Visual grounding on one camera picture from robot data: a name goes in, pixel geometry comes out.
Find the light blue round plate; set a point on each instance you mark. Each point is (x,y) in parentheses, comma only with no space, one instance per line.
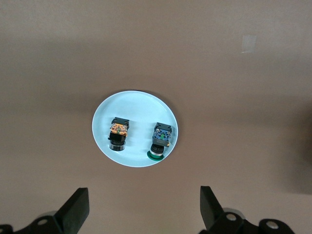
(136,109)

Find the orange push button switch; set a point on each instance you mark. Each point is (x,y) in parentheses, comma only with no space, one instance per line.
(118,130)

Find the clear tape patch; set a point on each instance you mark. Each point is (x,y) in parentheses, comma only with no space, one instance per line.
(248,44)

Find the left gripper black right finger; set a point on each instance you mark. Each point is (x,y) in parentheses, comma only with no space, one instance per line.
(212,212)

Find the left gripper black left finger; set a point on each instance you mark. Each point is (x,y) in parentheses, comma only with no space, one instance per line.
(70,214)

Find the green push button switch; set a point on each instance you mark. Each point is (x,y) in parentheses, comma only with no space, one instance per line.
(161,136)

